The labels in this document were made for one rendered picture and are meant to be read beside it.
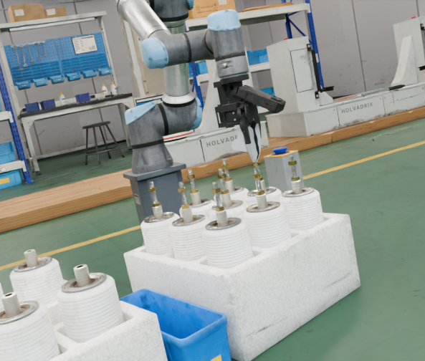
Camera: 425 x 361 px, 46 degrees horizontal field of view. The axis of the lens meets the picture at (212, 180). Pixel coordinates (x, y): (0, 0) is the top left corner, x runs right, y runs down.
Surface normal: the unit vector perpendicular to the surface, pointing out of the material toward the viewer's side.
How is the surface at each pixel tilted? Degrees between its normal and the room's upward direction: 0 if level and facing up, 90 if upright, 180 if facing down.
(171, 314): 88
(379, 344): 0
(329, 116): 90
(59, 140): 90
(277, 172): 90
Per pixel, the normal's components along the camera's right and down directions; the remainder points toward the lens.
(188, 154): 0.40, 0.07
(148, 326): 0.63, 0.00
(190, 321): -0.77, 0.22
